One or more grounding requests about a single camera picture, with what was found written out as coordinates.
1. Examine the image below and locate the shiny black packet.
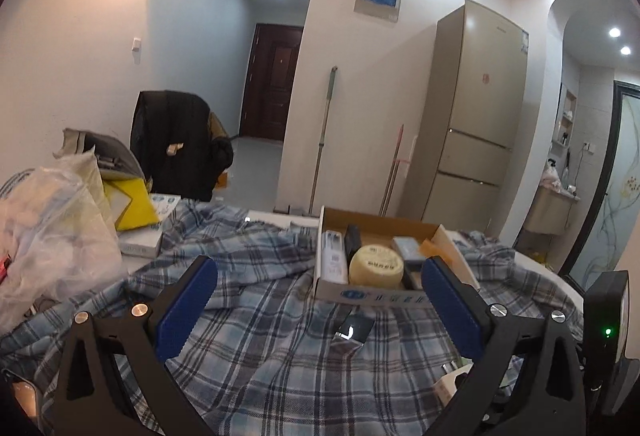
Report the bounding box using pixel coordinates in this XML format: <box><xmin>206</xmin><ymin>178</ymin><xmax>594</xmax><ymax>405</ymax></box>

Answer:
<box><xmin>330</xmin><ymin>308</ymin><xmax>373</xmax><ymax>347</ymax></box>

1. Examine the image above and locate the white packet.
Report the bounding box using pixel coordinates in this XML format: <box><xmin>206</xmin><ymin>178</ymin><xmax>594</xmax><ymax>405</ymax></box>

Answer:
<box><xmin>320</xmin><ymin>230</ymin><xmax>348</xmax><ymax>282</ymax></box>

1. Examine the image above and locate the wall niche shelf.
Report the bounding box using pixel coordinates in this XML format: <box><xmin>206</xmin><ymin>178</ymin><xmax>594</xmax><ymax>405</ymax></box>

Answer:
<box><xmin>555</xmin><ymin>88</ymin><xmax>578</xmax><ymax>147</ymax></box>

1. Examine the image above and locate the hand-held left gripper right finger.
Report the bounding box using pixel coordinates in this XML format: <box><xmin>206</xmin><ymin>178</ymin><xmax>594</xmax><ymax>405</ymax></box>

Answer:
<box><xmin>421</xmin><ymin>257</ymin><xmax>586</xmax><ymax>436</ymax></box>

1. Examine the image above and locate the grey cloth bag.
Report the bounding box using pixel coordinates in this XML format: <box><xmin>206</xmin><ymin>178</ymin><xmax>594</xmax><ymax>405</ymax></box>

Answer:
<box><xmin>55</xmin><ymin>128</ymin><xmax>146</xmax><ymax>182</ymax></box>

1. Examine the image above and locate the grey blue small box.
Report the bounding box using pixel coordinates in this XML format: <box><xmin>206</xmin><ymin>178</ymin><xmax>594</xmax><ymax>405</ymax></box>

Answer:
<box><xmin>391</xmin><ymin>236</ymin><xmax>423</xmax><ymax>263</ymax></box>

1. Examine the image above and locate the round pale yellow tin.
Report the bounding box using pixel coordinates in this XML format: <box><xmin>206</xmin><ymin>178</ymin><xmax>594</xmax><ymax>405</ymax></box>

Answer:
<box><xmin>348</xmin><ymin>244</ymin><xmax>405</xmax><ymax>288</ymax></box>

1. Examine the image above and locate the shallow cardboard box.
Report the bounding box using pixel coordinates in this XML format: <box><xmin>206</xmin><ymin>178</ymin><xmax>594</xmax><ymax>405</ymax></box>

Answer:
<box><xmin>313</xmin><ymin>206</ymin><xmax>481</xmax><ymax>304</ymax></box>

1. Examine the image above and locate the broom with red handle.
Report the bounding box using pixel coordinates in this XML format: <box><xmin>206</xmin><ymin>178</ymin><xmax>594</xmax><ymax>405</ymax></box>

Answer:
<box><xmin>378</xmin><ymin>123</ymin><xmax>406</xmax><ymax>217</ymax></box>

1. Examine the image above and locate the beige refrigerator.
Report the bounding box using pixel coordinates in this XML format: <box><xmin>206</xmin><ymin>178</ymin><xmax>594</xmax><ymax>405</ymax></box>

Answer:
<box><xmin>400</xmin><ymin>0</ymin><xmax>530</xmax><ymax>237</ymax></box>

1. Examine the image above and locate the small white box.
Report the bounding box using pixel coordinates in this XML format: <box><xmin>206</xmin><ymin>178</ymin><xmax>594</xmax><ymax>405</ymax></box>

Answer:
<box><xmin>432</xmin><ymin>363</ymin><xmax>473</xmax><ymax>404</ymax></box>

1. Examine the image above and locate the blue plaid shirt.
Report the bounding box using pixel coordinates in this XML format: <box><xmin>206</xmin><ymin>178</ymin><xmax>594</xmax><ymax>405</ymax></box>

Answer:
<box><xmin>0</xmin><ymin>201</ymin><xmax>586</xmax><ymax>436</ymax></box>

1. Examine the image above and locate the white plastic bag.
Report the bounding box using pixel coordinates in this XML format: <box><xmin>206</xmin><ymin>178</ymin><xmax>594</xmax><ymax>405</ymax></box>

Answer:
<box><xmin>0</xmin><ymin>151</ymin><xmax>128</xmax><ymax>332</ymax></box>

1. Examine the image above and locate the black jacket on chair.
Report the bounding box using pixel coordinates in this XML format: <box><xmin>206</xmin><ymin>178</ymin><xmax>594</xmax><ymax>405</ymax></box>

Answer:
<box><xmin>131</xmin><ymin>90</ymin><xmax>234</xmax><ymax>203</ymax></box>

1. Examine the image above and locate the dark brown door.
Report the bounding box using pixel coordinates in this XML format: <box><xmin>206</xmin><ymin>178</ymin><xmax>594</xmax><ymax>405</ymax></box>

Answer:
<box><xmin>239</xmin><ymin>22</ymin><xmax>304</xmax><ymax>142</ymax></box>

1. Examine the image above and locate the flat white box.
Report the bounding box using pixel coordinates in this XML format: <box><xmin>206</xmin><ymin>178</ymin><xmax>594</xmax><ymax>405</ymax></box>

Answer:
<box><xmin>117</xmin><ymin>221</ymin><xmax>163</xmax><ymax>258</ymax></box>

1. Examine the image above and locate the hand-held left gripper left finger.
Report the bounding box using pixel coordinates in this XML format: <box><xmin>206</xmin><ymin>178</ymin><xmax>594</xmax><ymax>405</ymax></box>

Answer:
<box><xmin>54</xmin><ymin>255</ymin><xmax>219</xmax><ymax>436</ymax></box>

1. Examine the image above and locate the black square case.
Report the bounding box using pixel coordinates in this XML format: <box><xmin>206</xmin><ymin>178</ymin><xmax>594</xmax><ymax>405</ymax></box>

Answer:
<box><xmin>402</xmin><ymin>261</ymin><xmax>426</xmax><ymax>291</ymax></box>

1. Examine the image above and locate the yellow bag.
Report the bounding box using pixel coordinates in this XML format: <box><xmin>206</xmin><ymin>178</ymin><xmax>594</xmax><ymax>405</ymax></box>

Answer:
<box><xmin>102</xmin><ymin>178</ymin><xmax>161</xmax><ymax>232</ymax></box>

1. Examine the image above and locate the mop with green handle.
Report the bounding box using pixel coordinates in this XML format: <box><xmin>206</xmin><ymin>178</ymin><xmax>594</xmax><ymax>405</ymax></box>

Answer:
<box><xmin>274</xmin><ymin>66</ymin><xmax>338</xmax><ymax>217</ymax></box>

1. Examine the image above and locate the frosted glass door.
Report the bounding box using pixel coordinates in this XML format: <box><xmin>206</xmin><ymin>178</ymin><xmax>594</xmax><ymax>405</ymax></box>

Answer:
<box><xmin>557</xmin><ymin>81</ymin><xmax>640</xmax><ymax>289</ymax></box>

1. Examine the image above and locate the white box with blue print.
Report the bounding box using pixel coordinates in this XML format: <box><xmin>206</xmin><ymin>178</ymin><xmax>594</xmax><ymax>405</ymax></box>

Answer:
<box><xmin>150</xmin><ymin>193</ymin><xmax>181</xmax><ymax>217</ymax></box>

